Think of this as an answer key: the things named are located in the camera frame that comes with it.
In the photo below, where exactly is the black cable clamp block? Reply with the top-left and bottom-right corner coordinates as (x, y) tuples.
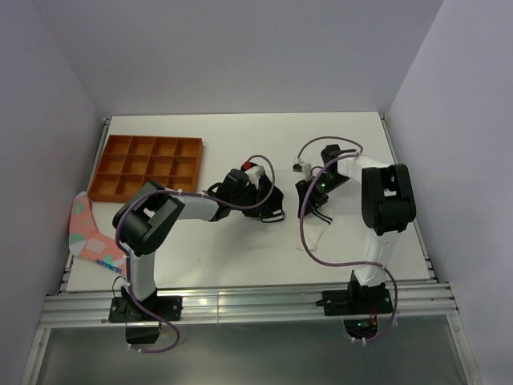
(125, 326), (160, 345)

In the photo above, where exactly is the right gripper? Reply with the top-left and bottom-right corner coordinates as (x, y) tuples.
(296, 173), (350, 219)

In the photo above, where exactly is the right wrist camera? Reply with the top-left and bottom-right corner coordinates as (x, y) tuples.
(292, 157), (312, 177)

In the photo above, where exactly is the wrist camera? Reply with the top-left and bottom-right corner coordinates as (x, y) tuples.
(241, 161), (265, 184)
(292, 157), (312, 177)

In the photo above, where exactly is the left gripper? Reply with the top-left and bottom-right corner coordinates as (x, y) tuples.
(230, 186), (271, 218)

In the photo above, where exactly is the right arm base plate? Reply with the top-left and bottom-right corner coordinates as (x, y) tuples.
(315, 290), (393, 316)

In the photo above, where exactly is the pink patterned sock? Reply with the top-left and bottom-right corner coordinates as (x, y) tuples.
(68, 192), (126, 277)

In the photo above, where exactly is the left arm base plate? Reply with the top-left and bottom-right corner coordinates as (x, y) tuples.
(108, 296), (183, 323)

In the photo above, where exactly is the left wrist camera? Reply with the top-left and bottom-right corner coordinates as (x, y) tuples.
(241, 161), (265, 184)

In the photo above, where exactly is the orange compartment tray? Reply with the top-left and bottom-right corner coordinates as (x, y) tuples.
(88, 135), (204, 203)

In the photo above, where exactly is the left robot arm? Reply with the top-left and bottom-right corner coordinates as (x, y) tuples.
(112, 164), (265, 320)

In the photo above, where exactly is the aluminium rail frame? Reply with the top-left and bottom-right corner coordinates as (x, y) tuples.
(23, 114), (482, 385)

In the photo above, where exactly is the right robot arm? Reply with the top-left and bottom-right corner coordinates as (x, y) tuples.
(293, 144), (417, 313)

